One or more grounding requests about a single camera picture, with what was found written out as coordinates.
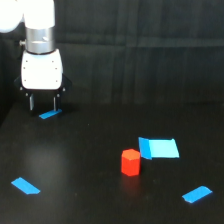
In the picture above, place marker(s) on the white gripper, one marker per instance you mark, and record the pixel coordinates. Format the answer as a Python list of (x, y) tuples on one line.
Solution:
[(42, 72)]

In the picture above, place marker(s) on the red hexagonal block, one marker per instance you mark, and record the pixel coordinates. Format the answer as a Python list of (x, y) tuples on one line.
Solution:
[(130, 162)]

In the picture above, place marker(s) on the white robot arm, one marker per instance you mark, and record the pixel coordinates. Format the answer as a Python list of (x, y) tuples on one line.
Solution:
[(38, 17)]

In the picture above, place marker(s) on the blue tape strip far left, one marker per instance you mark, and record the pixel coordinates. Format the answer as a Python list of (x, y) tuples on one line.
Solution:
[(50, 114)]

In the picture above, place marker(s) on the blue tape strip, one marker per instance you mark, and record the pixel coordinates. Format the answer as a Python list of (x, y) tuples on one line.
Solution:
[(196, 194), (25, 186), (50, 114)]

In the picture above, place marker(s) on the blue tape strip near left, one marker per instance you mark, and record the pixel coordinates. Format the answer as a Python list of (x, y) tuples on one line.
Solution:
[(25, 186)]

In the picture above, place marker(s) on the large blue folded tape patch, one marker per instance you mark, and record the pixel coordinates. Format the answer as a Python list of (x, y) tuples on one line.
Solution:
[(155, 148)]

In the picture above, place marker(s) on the blue tape strip near right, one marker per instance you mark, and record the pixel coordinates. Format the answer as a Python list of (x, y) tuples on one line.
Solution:
[(196, 194)]

